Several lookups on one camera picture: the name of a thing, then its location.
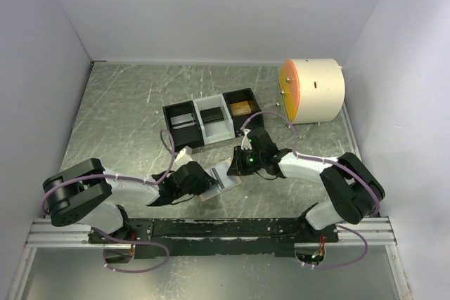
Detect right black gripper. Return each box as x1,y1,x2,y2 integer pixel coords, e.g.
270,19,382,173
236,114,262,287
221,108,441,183
226,145,264,176

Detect tan leather card holder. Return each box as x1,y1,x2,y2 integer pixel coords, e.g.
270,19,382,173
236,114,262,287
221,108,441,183
199,159,242,202

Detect three-compartment black white tray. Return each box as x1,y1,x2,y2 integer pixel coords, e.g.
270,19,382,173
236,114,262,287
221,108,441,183
162,88,264,152

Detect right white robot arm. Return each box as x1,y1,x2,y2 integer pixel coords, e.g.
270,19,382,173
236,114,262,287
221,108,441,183
227,128,385,242

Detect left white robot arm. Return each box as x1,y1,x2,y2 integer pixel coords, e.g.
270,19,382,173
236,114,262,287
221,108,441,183
41,158,218,243

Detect black card in tray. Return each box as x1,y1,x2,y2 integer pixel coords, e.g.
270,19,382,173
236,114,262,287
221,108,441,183
200,107,224,124

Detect gold card in tray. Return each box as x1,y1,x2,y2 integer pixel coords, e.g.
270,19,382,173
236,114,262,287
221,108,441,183
229,100,253,117

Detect silver card in tray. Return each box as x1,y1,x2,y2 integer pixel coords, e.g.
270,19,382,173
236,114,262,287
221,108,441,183
170,113,195,129

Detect cream drum with orange face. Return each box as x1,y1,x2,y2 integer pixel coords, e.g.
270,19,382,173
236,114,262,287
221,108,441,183
278,58,345,124

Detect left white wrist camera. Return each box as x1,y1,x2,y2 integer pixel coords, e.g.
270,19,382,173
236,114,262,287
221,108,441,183
174,146,193,166

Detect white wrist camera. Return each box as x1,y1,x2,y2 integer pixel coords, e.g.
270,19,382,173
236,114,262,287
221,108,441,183
240,129,252,150
174,146,193,166

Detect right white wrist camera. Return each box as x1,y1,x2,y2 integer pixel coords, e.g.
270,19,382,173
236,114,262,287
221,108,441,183
240,129,252,150

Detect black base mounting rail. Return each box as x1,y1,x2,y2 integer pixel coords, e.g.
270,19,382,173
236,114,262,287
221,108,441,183
87,217,340,261

